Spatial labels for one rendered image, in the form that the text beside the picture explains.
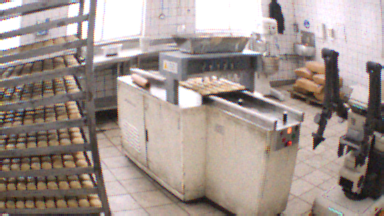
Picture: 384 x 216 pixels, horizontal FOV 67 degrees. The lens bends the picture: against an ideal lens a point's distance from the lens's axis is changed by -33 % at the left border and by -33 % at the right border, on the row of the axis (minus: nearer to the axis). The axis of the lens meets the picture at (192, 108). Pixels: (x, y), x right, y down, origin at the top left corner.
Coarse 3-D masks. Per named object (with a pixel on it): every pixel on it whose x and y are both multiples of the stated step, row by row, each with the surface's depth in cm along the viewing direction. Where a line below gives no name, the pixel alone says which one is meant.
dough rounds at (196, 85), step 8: (192, 80) 331; (200, 80) 330; (208, 80) 332; (216, 80) 330; (224, 80) 329; (192, 88) 306; (200, 88) 309; (208, 88) 303; (216, 88) 303; (224, 88) 304; (232, 88) 305; (240, 88) 308
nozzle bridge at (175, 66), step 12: (168, 60) 291; (180, 60) 277; (192, 60) 290; (204, 60) 295; (216, 60) 300; (240, 60) 312; (252, 60) 316; (168, 72) 293; (180, 72) 279; (192, 72) 292; (204, 72) 295; (216, 72) 296; (228, 72) 302; (240, 72) 308; (252, 72) 323; (168, 84) 296; (252, 84) 326; (168, 96) 298
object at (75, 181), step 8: (40, 176) 134; (48, 176) 135; (56, 176) 141; (64, 176) 138; (72, 176) 139; (80, 176) 140; (88, 176) 141; (0, 184) 120; (8, 184) 121; (16, 184) 126; (24, 184) 124; (32, 184) 125; (40, 184) 127; (48, 184) 128; (56, 184) 130; (64, 184) 131; (72, 184) 132; (80, 184) 137; (88, 184) 134
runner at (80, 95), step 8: (56, 96) 117; (64, 96) 119; (72, 96) 120; (80, 96) 122; (8, 104) 109; (16, 104) 110; (24, 104) 112; (32, 104) 114; (40, 104) 115; (48, 104) 117; (0, 112) 108
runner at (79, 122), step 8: (64, 120) 121; (72, 120) 122; (80, 120) 124; (0, 128) 109; (8, 128) 110; (16, 128) 112; (24, 128) 114; (32, 128) 115; (40, 128) 117; (48, 128) 118; (56, 128) 120
